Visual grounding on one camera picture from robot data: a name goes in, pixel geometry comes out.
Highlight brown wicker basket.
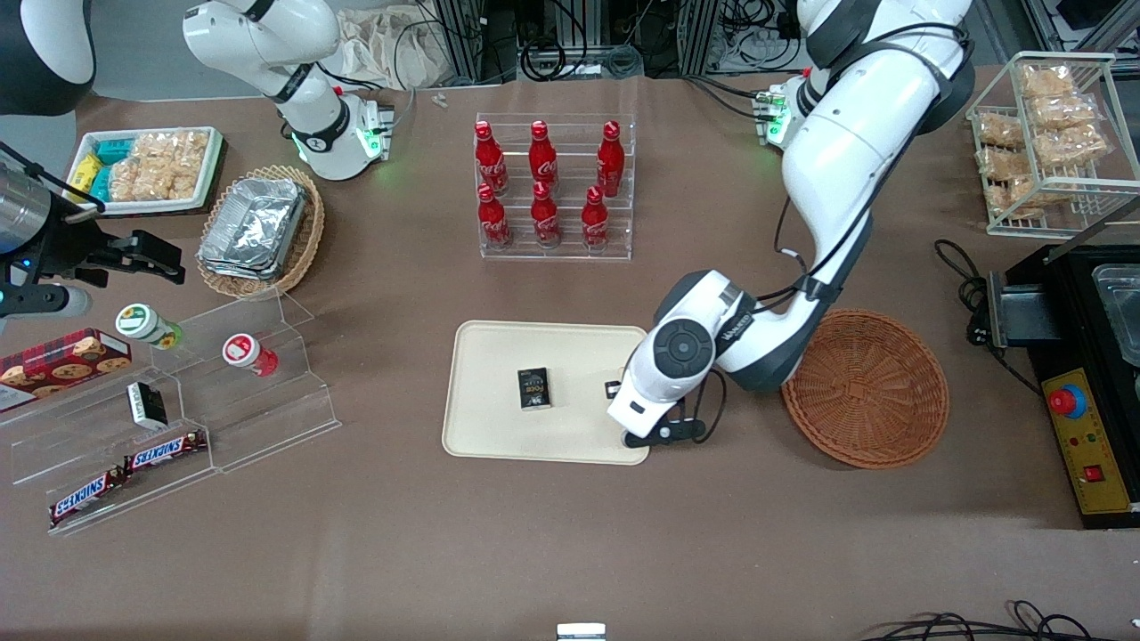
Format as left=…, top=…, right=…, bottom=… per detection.
left=781, top=308, right=951, bottom=471

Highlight light wicker basket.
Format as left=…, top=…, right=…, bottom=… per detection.
left=195, top=165, right=326, bottom=301

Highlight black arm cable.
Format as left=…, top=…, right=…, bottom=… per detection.
left=690, top=22, right=977, bottom=444

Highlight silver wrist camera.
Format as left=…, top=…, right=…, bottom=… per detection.
left=0, top=284, right=93, bottom=321

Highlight clear plastic container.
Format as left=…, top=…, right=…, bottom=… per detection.
left=1090, top=262, right=1140, bottom=368

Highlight black cable bundle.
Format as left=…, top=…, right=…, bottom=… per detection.
left=519, top=0, right=645, bottom=83

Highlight yellow control panel box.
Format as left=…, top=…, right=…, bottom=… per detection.
left=1040, top=367, right=1140, bottom=529

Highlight black power cable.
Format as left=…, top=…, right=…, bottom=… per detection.
left=933, top=238, right=1045, bottom=394

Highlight black floor cables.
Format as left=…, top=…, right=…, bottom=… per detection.
left=859, top=600, right=1140, bottom=641

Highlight white rectangular snack tray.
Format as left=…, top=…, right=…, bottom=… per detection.
left=66, top=126, right=224, bottom=218

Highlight black and white small box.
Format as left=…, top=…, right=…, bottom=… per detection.
left=126, top=381, right=169, bottom=432

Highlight rice cracker snack pack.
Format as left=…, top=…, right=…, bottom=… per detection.
left=134, top=131, right=211, bottom=183
left=1036, top=124, right=1112, bottom=170
left=1005, top=175, right=1054, bottom=221
left=1027, top=93, right=1103, bottom=132
left=1019, top=63, right=1076, bottom=99
left=107, top=156, right=175, bottom=203
left=977, top=113, right=1027, bottom=150
left=977, top=146, right=1027, bottom=181

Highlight Snickers chocolate bar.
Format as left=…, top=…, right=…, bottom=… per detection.
left=122, top=430, right=208, bottom=474
left=48, top=467, right=131, bottom=527

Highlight clear acrylic stepped stand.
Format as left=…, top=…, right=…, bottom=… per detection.
left=0, top=289, right=343, bottom=539

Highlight red plaid cookie box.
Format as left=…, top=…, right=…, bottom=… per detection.
left=0, top=329, right=134, bottom=413

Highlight cream plastic tray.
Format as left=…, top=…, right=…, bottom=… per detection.
left=443, top=320, right=652, bottom=466

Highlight white cloth bag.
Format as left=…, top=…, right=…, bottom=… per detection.
left=333, top=7, right=457, bottom=91

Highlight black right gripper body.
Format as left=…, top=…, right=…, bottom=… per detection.
left=0, top=200, right=114, bottom=308

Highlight aluminium foil container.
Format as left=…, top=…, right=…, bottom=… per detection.
left=198, top=183, right=310, bottom=283
left=200, top=177, right=305, bottom=273

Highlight aluminium frame post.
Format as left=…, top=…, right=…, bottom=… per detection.
left=433, top=0, right=519, bottom=86
left=680, top=0, right=724, bottom=78

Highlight green lid sunflower cup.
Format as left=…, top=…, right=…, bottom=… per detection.
left=115, top=304, right=184, bottom=351

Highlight white wire basket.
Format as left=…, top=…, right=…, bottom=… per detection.
left=966, top=51, right=1140, bottom=239

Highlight black sealing machine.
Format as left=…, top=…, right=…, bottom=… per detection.
left=984, top=198, right=1140, bottom=531

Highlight small black carton box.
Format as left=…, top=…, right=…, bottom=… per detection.
left=517, top=368, right=554, bottom=412

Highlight red lid strawberry cup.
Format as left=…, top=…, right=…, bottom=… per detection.
left=222, top=333, right=280, bottom=378

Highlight red cola bottle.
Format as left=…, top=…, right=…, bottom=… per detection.
left=530, top=182, right=562, bottom=249
left=581, top=185, right=611, bottom=251
left=596, top=120, right=626, bottom=199
left=528, top=120, right=558, bottom=190
left=476, top=183, right=514, bottom=250
left=474, top=121, right=510, bottom=196

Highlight clear acrylic bottle rack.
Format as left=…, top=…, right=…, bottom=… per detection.
left=475, top=113, right=637, bottom=263

